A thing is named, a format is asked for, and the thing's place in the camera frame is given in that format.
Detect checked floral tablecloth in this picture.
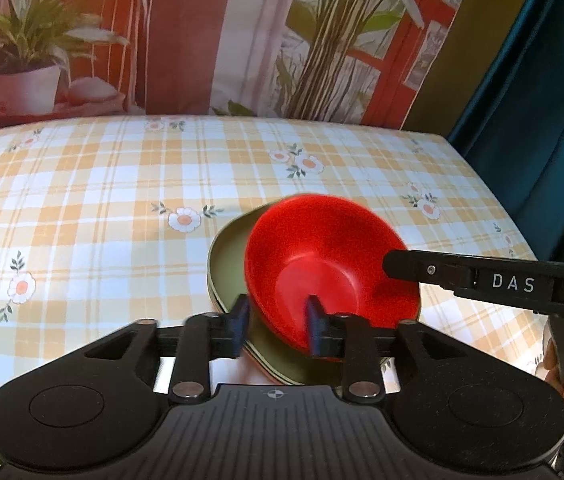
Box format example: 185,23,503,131
0,112,563,461

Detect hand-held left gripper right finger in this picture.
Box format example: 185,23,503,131
303,294,468,404

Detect printed backdrop cloth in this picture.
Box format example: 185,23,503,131
0,0,483,133

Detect red bowl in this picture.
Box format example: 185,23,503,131
243,194,421,363

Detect green rectangular plate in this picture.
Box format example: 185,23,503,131
207,207,410,386
210,295,403,387

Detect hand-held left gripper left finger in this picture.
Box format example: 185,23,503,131
84,292,252,404

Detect teal curtain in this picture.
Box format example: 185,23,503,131
444,0,564,266

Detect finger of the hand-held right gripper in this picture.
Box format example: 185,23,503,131
382,249,478,291

